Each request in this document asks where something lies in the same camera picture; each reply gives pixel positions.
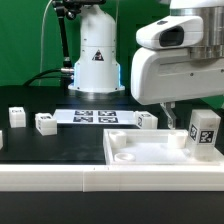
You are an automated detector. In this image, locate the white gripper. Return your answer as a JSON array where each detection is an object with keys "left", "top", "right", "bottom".
[{"left": 131, "top": 48, "right": 224, "bottom": 129}]

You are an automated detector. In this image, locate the white square tabletop part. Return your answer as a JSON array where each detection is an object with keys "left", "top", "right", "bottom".
[{"left": 103, "top": 129, "right": 224, "bottom": 166}]

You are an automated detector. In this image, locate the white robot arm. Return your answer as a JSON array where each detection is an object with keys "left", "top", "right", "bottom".
[{"left": 69, "top": 0, "right": 224, "bottom": 128}]

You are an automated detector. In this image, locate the white sheet with tags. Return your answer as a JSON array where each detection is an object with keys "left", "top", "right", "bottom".
[{"left": 53, "top": 109, "right": 135, "bottom": 125}]

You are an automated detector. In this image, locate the white fence obstacle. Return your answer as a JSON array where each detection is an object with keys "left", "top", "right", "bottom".
[{"left": 0, "top": 162, "right": 224, "bottom": 192}]

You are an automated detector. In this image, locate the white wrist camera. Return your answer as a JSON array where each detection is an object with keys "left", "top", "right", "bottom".
[{"left": 136, "top": 16, "right": 203, "bottom": 50}]

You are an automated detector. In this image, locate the black cable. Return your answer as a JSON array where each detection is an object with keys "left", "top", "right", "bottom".
[{"left": 22, "top": 68, "right": 68, "bottom": 88}]

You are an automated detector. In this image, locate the white cable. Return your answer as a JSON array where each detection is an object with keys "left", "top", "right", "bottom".
[{"left": 38, "top": 0, "right": 54, "bottom": 87}]

